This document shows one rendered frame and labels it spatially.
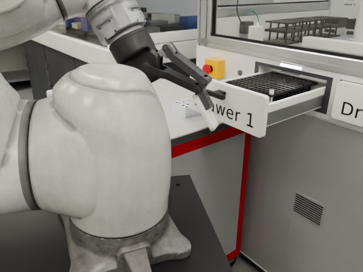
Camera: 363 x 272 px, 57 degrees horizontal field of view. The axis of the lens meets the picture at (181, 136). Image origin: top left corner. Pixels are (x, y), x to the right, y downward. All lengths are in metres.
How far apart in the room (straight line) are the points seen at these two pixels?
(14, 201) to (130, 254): 0.17
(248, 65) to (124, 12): 0.75
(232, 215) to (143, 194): 0.97
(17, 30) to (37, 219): 0.31
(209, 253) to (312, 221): 0.76
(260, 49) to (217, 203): 0.58
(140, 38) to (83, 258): 0.35
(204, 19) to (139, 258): 1.09
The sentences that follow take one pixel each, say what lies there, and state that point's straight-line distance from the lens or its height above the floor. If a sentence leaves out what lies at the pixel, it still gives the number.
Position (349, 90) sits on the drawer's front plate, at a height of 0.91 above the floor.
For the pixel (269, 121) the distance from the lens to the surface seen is 0.91.
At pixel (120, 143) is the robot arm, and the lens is 0.41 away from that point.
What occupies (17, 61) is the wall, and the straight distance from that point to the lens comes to 5.00.
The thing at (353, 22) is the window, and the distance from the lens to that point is 1.06.
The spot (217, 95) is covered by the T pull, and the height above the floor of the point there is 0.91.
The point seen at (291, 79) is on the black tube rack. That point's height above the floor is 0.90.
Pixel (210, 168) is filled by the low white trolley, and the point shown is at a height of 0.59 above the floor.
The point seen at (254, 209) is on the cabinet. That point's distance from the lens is 1.45.
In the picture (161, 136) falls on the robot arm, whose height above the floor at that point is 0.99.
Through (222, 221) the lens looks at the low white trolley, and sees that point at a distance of 1.37.
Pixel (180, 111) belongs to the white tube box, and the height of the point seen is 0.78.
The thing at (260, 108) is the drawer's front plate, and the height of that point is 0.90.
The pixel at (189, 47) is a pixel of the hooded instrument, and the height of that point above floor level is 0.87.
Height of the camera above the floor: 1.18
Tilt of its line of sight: 24 degrees down
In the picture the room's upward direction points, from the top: straight up
